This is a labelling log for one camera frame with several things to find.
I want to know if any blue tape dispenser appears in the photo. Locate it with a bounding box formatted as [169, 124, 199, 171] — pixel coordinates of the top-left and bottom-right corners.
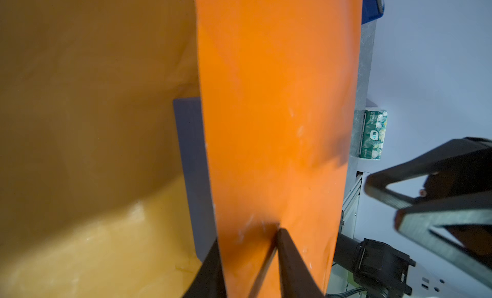
[361, 0, 385, 25]

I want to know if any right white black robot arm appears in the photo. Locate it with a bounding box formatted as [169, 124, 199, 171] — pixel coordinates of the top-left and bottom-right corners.
[334, 137, 491, 297]

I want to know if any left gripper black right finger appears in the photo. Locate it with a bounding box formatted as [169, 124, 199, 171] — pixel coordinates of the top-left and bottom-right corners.
[276, 228, 324, 298]

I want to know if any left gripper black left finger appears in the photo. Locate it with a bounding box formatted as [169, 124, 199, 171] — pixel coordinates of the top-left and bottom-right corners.
[183, 240, 227, 298]

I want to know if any green white tissue pack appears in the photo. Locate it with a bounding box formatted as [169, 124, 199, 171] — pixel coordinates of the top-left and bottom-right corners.
[359, 107, 388, 160]

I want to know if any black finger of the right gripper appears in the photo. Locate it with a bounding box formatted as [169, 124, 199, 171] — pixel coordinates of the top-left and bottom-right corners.
[395, 192, 491, 288]
[364, 137, 491, 209]

